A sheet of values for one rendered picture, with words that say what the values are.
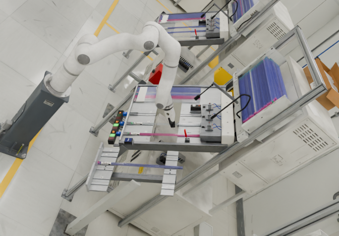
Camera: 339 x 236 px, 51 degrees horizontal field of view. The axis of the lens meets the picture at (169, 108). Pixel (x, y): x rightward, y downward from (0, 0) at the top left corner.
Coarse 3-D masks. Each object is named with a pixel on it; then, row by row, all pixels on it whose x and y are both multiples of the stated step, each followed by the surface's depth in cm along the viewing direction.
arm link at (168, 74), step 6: (168, 66) 213; (162, 72) 219; (168, 72) 216; (174, 72) 217; (162, 78) 220; (168, 78) 219; (174, 78) 221; (162, 84) 220; (168, 84) 220; (162, 90) 220; (168, 90) 220; (156, 96) 222; (162, 96) 220; (168, 96) 221; (156, 102) 224; (162, 102) 223; (162, 108) 226
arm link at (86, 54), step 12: (120, 36) 203; (132, 36) 199; (144, 36) 195; (156, 36) 198; (84, 48) 201; (96, 48) 202; (108, 48) 204; (120, 48) 205; (132, 48) 204; (144, 48) 197; (84, 60) 203; (96, 60) 206
